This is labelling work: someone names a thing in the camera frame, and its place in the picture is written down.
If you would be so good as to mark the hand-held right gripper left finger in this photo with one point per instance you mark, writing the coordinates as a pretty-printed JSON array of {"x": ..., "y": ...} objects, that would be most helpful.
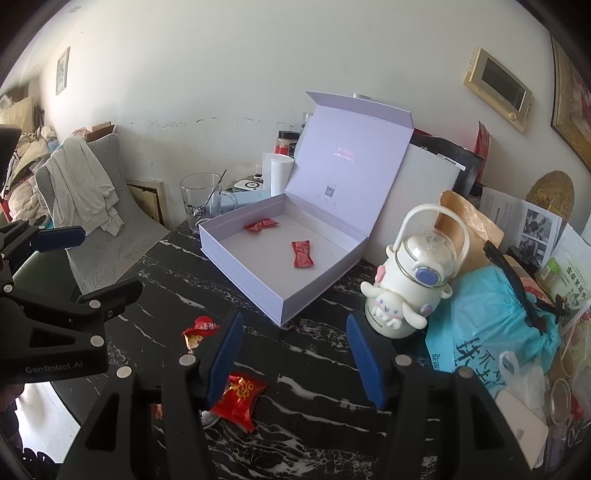
[{"x": 225, "y": 364}]

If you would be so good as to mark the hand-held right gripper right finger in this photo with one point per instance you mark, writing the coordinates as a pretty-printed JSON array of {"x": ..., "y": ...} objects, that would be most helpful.
[{"x": 364, "y": 364}]

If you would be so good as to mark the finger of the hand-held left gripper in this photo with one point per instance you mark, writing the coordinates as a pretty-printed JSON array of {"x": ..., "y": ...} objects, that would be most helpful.
[
  {"x": 60, "y": 237},
  {"x": 120, "y": 295}
]

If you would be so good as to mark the large red gold snack packet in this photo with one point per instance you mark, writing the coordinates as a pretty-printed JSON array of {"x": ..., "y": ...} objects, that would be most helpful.
[{"x": 240, "y": 397}]

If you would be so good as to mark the red gold candy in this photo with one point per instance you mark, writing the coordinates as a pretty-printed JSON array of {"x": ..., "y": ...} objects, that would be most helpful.
[{"x": 201, "y": 328}]

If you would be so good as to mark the lavender gift box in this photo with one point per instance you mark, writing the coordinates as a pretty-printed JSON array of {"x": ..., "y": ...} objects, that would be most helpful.
[{"x": 351, "y": 138}]

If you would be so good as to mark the grey leaf pattern chair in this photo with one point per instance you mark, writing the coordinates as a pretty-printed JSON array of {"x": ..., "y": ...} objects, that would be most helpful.
[{"x": 115, "y": 240}]

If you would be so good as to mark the light grey garment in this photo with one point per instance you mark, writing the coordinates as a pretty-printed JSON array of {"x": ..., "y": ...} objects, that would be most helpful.
[{"x": 78, "y": 184}]

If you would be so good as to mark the white cartoon dog kettle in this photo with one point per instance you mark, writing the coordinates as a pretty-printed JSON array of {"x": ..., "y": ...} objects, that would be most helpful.
[{"x": 406, "y": 295}]

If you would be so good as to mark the pile of bedding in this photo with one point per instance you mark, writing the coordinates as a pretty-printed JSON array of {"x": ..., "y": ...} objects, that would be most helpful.
[{"x": 23, "y": 157}]

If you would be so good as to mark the leaning framed picture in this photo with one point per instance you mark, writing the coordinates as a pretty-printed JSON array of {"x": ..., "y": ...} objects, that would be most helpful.
[{"x": 147, "y": 198}]

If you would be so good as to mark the cardboard box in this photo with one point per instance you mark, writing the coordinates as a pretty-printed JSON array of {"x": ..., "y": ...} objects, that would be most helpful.
[{"x": 99, "y": 130}]

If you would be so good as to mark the glass mug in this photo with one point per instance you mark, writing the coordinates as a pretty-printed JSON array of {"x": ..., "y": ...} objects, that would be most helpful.
[{"x": 198, "y": 203}]

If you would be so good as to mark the blue plastic bag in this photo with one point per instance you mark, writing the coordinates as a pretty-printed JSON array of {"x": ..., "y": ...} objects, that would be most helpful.
[{"x": 480, "y": 318}]

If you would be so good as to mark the orange-red wrapped candy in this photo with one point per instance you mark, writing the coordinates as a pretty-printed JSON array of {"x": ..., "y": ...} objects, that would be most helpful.
[{"x": 302, "y": 254}]

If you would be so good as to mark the metal spoon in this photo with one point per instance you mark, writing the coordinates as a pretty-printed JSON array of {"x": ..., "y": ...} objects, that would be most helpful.
[{"x": 216, "y": 191}]

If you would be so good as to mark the dark red wrapped candy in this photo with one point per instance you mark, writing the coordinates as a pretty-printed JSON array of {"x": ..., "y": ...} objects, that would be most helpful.
[{"x": 262, "y": 225}]

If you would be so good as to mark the light blue case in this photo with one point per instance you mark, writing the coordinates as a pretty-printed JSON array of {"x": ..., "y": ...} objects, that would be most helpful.
[{"x": 244, "y": 201}]

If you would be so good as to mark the white plastic bag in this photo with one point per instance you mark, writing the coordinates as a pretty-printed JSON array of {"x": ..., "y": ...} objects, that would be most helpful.
[{"x": 526, "y": 383}]

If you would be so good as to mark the brown paper bag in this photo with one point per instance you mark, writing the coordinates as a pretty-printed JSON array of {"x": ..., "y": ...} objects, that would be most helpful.
[{"x": 461, "y": 226}]

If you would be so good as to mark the white small device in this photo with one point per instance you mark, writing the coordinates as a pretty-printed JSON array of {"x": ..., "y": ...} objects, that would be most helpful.
[{"x": 249, "y": 186}]

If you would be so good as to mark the white smartphone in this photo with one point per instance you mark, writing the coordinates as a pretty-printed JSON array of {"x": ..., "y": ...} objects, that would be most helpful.
[{"x": 526, "y": 429}]

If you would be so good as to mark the white paper towel roll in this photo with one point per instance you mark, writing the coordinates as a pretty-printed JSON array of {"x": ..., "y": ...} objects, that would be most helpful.
[{"x": 280, "y": 175}]

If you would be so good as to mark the clear plastic cup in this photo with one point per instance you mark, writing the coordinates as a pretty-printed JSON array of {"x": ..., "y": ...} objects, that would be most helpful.
[{"x": 561, "y": 401}]

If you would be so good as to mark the printed booklet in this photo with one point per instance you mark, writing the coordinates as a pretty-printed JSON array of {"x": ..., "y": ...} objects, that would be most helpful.
[{"x": 521, "y": 217}]

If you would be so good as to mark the green white tea packet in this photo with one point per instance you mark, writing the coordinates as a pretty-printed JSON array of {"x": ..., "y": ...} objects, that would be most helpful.
[{"x": 572, "y": 272}]

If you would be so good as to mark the tall glass jar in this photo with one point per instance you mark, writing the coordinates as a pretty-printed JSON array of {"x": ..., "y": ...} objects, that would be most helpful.
[{"x": 307, "y": 122}]

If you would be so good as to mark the straw hat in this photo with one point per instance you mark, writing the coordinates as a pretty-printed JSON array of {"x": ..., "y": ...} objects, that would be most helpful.
[{"x": 551, "y": 191}]

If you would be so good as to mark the red packaging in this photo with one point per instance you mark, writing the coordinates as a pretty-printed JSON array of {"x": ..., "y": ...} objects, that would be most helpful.
[{"x": 482, "y": 138}]

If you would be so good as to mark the small wall picture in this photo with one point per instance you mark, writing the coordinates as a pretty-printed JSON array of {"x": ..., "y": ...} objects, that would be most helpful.
[{"x": 62, "y": 69}]

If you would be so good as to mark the gold framed wall panel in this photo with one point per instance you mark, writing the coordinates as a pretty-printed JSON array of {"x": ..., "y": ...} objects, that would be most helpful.
[{"x": 498, "y": 87}]

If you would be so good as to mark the large gold picture frame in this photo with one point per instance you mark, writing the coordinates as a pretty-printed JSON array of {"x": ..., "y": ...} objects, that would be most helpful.
[{"x": 572, "y": 101}]

